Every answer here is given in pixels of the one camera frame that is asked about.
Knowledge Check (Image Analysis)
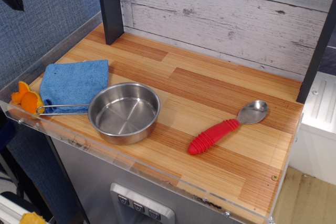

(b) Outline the white ribbed appliance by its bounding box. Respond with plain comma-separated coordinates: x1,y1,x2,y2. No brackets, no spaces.
289,72,335,185

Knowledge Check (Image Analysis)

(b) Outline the stainless steel cabinet front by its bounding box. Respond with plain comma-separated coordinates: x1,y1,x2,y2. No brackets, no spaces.
52,138,237,223

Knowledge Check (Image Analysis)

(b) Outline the stainless steel pan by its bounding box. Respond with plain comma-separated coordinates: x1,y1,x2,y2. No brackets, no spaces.
36,82,161,145

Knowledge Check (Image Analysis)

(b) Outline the dark grey left post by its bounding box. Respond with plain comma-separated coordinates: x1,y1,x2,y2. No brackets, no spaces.
100,0,124,45

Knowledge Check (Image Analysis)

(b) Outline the red handled metal spoon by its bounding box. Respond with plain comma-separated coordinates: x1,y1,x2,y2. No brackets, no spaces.
187,100,268,155

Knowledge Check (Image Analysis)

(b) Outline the silver button control panel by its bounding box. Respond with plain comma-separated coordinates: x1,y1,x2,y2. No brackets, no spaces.
110,183,175,223

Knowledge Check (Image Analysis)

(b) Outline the orange plush fish toy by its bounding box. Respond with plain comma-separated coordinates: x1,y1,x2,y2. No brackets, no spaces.
11,81,45,115

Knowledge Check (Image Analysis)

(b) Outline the dark grey right post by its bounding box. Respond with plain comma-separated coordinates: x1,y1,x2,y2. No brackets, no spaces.
296,0,335,104

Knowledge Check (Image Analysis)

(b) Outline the clear acrylic front guard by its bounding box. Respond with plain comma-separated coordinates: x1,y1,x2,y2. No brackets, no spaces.
1,102,274,223

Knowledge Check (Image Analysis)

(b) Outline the dark grey post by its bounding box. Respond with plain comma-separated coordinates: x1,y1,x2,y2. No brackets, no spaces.
100,0,124,45
296,0,335,104

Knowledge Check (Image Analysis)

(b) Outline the blue cloth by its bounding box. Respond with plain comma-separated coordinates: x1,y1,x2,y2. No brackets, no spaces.
39,60,109,114

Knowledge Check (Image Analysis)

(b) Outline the orange yellow object bottom left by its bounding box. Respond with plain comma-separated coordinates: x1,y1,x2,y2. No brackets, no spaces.
19,212,47,224

